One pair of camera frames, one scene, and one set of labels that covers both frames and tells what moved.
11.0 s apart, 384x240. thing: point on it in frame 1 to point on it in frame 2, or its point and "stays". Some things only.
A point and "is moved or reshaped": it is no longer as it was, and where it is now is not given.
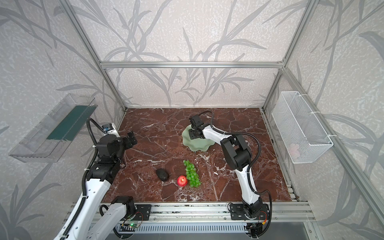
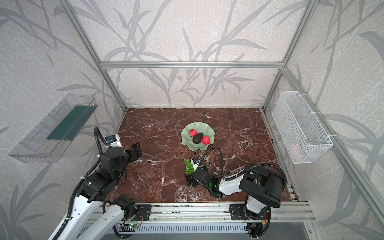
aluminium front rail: [201, 212] stays
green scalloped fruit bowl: [201, 144] stays
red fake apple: [182, 180] to [205, 140]
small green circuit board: [133, 225] stays
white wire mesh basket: [303, 135] stays
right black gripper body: [195, 132] to [193, 176]
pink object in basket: [294, 152] stays
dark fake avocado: [162, 174] is moved or reshaped
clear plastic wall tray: [47, 143] stays
